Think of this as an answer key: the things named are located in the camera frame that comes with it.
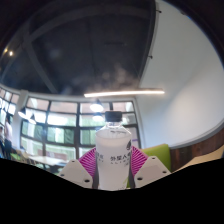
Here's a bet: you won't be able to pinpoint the long curved light bar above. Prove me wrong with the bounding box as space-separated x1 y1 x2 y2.
83 88 166 98

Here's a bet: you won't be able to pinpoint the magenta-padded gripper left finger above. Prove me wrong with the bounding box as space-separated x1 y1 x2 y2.
58 147 99 190

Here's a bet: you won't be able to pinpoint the light wooden dining table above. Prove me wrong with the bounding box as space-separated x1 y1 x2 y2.
28 154 69 168

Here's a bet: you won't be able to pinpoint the hanging pendant lamps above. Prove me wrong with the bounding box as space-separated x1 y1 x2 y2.
17 99 105 125

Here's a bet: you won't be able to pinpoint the green upholstered bench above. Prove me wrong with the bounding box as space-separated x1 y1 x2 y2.
141 143 172 173

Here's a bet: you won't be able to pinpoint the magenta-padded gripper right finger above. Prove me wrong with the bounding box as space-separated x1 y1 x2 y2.
128 146 172 188

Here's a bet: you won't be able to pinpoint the clear plastic water bottle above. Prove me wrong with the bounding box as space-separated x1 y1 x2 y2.
95 110 133 191

